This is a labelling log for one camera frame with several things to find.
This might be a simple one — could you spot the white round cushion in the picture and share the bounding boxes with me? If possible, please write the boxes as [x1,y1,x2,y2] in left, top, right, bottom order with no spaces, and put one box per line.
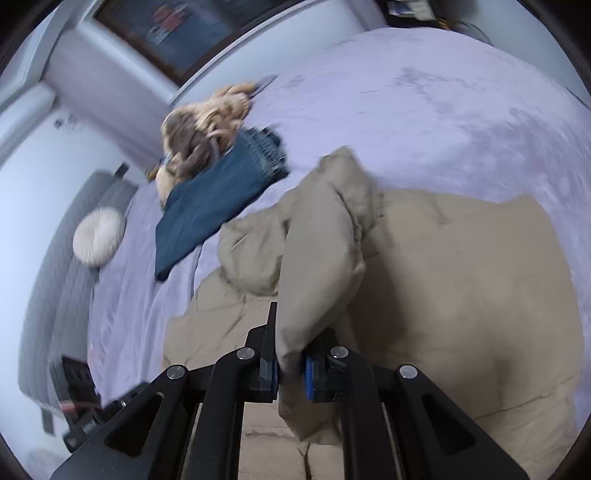
[73,208,126,267]

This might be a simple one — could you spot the blue jeans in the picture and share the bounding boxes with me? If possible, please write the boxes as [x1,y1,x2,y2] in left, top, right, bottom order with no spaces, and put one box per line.
[154,127,291,283]

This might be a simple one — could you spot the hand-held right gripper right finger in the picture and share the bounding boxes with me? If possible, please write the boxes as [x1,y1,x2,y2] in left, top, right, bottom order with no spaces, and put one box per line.
[302,327,530,480]

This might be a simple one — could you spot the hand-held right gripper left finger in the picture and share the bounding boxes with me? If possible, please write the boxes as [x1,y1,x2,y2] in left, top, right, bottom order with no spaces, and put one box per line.
[50,302,280,480]

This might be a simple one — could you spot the dark framed window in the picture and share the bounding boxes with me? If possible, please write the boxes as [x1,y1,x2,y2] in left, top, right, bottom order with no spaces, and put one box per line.
[92,0,259,86]

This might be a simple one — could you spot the grey quilted headboard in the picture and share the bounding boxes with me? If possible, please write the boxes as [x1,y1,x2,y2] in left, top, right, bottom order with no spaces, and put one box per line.
[18,171,139,407]

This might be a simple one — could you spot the lavender fleece blanket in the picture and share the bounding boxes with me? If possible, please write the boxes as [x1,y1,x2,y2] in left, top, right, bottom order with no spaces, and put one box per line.
[88,25,591,416]

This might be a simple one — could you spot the beige puffer jacket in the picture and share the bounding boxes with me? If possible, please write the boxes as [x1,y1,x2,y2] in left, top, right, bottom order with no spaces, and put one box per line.
[161,147,585,480]

